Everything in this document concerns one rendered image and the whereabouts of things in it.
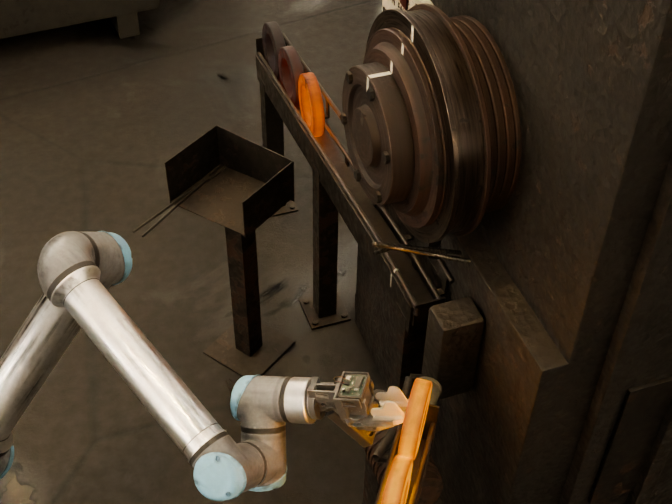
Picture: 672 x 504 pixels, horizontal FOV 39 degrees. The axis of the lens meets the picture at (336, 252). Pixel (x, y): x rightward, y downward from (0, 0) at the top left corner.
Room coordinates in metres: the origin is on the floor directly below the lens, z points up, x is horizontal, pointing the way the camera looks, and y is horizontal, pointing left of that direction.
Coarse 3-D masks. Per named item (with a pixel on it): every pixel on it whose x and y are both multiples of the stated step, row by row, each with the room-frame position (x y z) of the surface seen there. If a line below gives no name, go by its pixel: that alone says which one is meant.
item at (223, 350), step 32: (224, 128) 2.08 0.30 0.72; (192, 160) 2.01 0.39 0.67; (224, 160) 2.08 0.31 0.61; (256, 160) 2.01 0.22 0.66; (288, 160) 1.95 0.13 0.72; (224, 192) 1.96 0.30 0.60; (256, 192) 1.82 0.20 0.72; (288, 192) 1.93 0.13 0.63; (224, 224) 1.83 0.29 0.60; (256, 224) 1.82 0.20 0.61; (256, 256) 1.93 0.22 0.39; (256, 288) 1.92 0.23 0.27; (256, 320) 1.91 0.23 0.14; (224, 352) 1.90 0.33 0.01; (256, 352) 1.90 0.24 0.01
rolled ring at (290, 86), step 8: (280, 48) 2.47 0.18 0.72; (288, 48) 2.44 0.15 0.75; (280, 56) 2.47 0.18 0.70; (288, 56) 2.40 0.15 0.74; (296, 56) 2.40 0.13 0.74; (280, 64) 2.48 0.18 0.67; (288, 64) 2.39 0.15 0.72; (296, 64) 2.38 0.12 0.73; (280, 72) 2.48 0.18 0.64; (288, 72) 2.48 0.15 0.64; (296, 72) 2.36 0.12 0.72; (280, 80) 2.48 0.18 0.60; (288, 80) 2.47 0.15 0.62; (296, 80) 2.35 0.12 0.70; (288, 88) 2.44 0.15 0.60; (296, 88) 2.34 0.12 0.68; (296, 96) 2.33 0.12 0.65; (296, 104) 2.35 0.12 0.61
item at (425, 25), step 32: (416, 32) 1.54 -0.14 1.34; (448, 32) 1.56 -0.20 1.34; (448, 64) 1.48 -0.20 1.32; (448, 96) 1.42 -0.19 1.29; (448, 128) 1.39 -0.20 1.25; (480, 128) 1.40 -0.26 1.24; (448, 160) 1.37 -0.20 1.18; (480, 160) 1.38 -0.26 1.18; (448, 192) 1.36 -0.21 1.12; (480, 192) 1.37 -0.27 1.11; (448, 224) 1.35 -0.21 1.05
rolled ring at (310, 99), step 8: (304, 80) 2.26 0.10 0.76; (312, 80) 2.24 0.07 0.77; (304, 88) 2.31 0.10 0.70; (312, 88) 2.22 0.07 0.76; (304, 96) 2.31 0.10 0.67; (312, 96) 2.20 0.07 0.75; (320, 96) 2.20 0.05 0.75; (304, 104) 2.30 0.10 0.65; (312, 104) 2.18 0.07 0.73; (320, 104) 2.18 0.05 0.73; (304, 112) 2.28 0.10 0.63; (312, 112) 2.17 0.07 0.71; (320, 112) 2.17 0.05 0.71; (304, 120) 2.27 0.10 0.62; (312, 120) 2.17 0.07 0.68; (320, 120) 2.17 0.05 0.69; (312, 128) 2.17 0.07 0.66; (320, 128) 2.17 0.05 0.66
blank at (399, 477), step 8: (400, 456) 1.01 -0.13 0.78; (392, 464) 0.99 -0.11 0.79; (400, 464) 0.99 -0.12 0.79; (408, 464) 0.99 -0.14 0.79; (392, 472) 0.97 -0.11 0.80; (400, 472) 0.97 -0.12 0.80; (408, 472) 0.98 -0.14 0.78; (392, 480) 0.95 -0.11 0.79; (400, 480) 0.95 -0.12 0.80; (408, 480) 0.99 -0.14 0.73; (392, 488) 0.94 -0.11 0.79; (400, 488) 0.94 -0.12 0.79; (408, 488) 1.00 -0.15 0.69; (384, 496) 0.93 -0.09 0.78; (392, 496) 0.92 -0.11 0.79; (400, 496) 0.92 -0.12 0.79
